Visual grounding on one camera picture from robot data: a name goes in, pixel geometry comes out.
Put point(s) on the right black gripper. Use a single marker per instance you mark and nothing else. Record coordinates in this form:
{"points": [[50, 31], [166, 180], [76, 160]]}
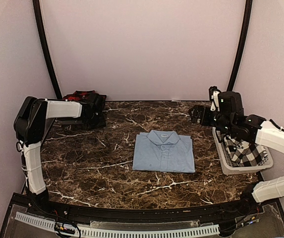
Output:
{"points": [[195, 117]]}

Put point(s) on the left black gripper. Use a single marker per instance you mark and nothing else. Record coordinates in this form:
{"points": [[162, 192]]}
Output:
{"points": [[101, 123]]}

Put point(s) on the red black plaid shirt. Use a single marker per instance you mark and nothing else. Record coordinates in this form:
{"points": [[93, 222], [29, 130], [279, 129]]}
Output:
{"points": [[83, 96]]}

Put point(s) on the light blue long sleeve shirt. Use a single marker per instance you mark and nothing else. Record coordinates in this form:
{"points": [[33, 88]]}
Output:
{"points": [[163, 151]]}

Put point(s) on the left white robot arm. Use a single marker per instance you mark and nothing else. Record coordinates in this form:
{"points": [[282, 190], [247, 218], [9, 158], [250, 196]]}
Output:
{"points": [[84, 107]]}

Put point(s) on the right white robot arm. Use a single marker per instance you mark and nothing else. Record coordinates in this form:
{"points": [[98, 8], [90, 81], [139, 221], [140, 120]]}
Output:
{"points": [[253, 129]]}

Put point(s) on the grey plastic laundry basket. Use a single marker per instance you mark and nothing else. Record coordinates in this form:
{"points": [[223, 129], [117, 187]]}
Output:
{"points": [[227, 167]]}

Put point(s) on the black white checkered shirt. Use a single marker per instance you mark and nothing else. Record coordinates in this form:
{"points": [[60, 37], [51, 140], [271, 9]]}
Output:
{"points": [[245, 154]]}

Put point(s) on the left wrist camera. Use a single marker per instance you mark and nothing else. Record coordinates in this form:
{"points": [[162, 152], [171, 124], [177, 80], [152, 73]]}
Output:
{"points": [[97, 102]]}

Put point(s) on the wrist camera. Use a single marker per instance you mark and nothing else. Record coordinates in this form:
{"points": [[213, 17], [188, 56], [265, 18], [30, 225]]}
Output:
{"points": [[225, 102], [97, 102]]}

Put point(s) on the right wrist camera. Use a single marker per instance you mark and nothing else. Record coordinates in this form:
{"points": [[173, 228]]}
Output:
{"points": [[225, 102]]}

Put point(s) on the black front rail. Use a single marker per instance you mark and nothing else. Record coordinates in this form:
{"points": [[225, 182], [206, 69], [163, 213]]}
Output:
{"points": [[223, 212]]}

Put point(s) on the right black frame post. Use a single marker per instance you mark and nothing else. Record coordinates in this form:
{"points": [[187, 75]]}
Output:
{"points": [[241, 44]]}

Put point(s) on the black frame post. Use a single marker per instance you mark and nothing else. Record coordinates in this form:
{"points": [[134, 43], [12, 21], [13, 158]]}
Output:
{"points": [[241, 44], [45, 48]]}

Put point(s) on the white slotted cable duct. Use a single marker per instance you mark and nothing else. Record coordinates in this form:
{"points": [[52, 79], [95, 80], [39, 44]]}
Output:
{"points": [[120, 230]]}

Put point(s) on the left black frame post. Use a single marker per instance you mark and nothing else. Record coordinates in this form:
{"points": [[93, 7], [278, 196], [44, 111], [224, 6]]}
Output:
{"points": [[45, 48]]}

